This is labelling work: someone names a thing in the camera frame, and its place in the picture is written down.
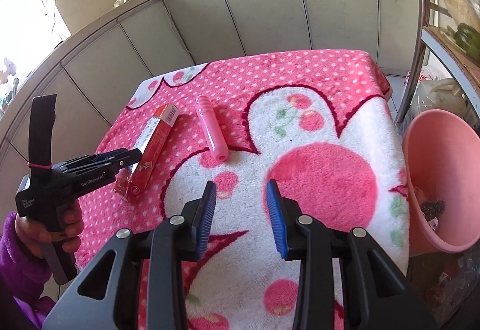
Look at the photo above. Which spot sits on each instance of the steel wool scourer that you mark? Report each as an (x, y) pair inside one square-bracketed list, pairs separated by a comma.
[(433, 210)]

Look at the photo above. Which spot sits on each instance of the pink polka dot blanket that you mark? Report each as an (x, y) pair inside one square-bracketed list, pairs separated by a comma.
[(318, 97)]

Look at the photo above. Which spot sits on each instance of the green bell pepper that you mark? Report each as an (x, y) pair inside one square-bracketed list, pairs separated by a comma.
[(468, 38)]

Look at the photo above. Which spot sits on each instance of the pink plastic basin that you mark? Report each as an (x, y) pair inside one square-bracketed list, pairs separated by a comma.
[(442, 150)]

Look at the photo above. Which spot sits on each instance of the person's left forearm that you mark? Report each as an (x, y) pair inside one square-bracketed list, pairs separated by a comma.
[(15, 277)]

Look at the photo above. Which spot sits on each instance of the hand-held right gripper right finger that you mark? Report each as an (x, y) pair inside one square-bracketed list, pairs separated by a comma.
[(275, 219)]

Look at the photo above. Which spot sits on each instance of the bagged napa cabbage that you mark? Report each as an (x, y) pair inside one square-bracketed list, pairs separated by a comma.
[(457, 3)]

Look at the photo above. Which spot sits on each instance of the grey kitchen counter cabinet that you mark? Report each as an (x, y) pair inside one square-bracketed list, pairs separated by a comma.
[(262, 7)]

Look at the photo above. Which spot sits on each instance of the person's left hand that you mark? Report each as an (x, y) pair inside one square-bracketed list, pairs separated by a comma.
[(73, 228)]

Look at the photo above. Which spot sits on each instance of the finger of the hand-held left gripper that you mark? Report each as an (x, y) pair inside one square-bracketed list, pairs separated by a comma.
[(129, 159)]

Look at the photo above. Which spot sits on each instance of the metal shelf rack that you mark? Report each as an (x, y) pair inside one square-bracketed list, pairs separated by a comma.
[(422, 14)]

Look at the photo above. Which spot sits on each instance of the red cardboard box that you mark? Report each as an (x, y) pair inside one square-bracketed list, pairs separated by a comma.
[(157, 135)]

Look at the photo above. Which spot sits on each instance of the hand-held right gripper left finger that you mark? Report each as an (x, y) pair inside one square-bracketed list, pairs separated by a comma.
[(208, 219)]

